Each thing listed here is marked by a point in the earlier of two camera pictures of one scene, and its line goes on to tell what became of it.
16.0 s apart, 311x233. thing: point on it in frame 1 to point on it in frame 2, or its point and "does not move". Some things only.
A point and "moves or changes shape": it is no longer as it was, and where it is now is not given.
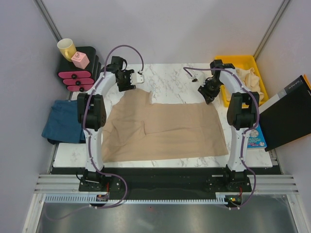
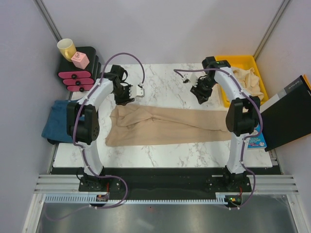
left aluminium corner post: (44, 12) does not move
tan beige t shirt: (135, 129) moves or changes shape
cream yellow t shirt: (250, 81) does not move
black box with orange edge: (286, 117) does not move
